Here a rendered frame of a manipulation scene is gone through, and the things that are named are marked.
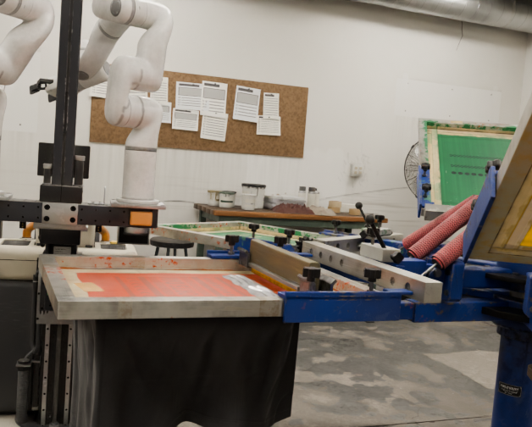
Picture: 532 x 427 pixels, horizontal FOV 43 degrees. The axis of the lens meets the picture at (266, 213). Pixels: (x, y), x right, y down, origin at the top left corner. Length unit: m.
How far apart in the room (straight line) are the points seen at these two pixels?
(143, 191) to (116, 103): 0.27
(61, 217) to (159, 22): 0.63
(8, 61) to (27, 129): 3.48
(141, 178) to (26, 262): 0.73
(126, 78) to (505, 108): 5.60
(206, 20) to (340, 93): 1.36
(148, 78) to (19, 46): 0.36
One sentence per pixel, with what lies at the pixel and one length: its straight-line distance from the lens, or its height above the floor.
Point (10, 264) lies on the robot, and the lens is 2.62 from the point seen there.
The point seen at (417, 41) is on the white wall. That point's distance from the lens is 6.64.
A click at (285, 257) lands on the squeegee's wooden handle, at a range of 1.77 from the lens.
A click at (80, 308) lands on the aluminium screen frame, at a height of 0.97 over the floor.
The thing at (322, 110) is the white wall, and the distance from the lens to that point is 6.10.
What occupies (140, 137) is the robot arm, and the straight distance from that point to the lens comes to 2.04.
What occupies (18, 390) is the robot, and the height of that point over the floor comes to 0.41.
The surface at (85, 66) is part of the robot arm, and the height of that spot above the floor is 1.54.
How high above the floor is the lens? 1.30
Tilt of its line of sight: 5 degrees down
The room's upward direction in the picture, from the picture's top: 5 degrees clockwise
